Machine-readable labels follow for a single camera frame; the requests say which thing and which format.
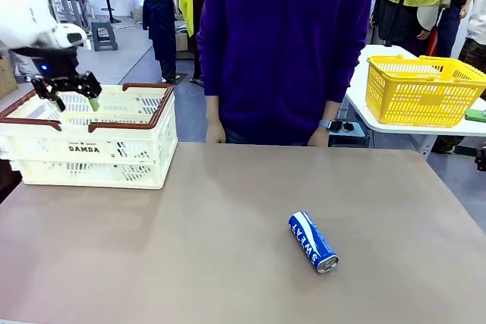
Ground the grey step stool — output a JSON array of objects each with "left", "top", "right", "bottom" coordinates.
[{"left": 90, "top": 20, "right": 118, "bottom": 52}]

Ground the person in white shirt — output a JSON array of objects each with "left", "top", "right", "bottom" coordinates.
[{"left": 457, "top": 0, "right": 486, "bottom": 74}]

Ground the person's left forearm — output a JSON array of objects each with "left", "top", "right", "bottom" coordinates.
[{"left": 321, "top": 100, "right": 341, "bottom": 123}]

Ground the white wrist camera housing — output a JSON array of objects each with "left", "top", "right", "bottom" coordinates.
[{"left": 55, "top": 24, "right": 93, "bottom": 52}]

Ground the yellow plastic shopping basket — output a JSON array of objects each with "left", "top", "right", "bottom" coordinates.
[{"left": 365, "top": 54, "right": 486, "bottom": 128}]

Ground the orange object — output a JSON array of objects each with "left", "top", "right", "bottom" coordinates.
[{"left": 424, "top": 30, "right": 438, "bottom": 56}]

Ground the cardboard box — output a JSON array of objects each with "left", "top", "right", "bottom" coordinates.
[{"left": 174, "top": 20, "right": 198, "bottom": 60}]

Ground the brown basket handle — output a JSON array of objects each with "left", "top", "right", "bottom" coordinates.
[
  {"left": 0, "top": 88, "right": 64, "bottom": 132},
  {"left": 87, "top": 81, "right": 175, "bottom": 134}
]

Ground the person's left hand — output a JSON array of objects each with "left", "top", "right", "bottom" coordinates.
[{"left": 306, "top": 126, "right": 330, "bottom": 147}]

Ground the person's right hand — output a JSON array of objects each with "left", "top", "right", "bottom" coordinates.
[{"left": 206, "top": 118, "right": 228, "bottom": 145}]

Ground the person in blue jeans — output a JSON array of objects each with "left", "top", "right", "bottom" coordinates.
[{"left": 436, "top": 0, "right": 481, "bottom": 60}]

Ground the mannequin with navy skirt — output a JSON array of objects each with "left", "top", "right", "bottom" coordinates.
[{"left": 132, "top": 0, "right": 178, "bottom": 83}]

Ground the person in purple hoodie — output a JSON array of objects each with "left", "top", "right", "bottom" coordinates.
[{"left": 195, "top": 0, "right": 374, "bottom": 146}]

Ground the white side table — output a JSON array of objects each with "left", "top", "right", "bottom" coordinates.
[{"left": 341, "top": 44, "right": 486, "bottom": 162}]

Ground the cream folding shopping basket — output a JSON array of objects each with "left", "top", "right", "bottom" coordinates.
[{"left": 0, "top": 81, "right": 179, "bottom": 190}]

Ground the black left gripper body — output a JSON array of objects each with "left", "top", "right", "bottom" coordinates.
[{"left": 10, "top": 46, "right": 80, "bottom": 82}]

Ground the brown cardboard sheet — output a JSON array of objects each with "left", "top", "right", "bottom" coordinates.
[{"left": 0, "top": 56, "right": 18, "bottom": 99}]

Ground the person's right forearm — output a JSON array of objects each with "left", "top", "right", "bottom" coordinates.
[{"left": 206, "top": 95, "right": 223, "bottom": 124}]

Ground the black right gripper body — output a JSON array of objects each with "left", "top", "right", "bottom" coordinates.
[{"left": 474, "top": 146, "right": 486, "bottom": 173}]

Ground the blue sports drink can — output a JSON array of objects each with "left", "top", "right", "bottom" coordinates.
[{"left": 287, "top": 210, "right": 339, "bottom": 275}]

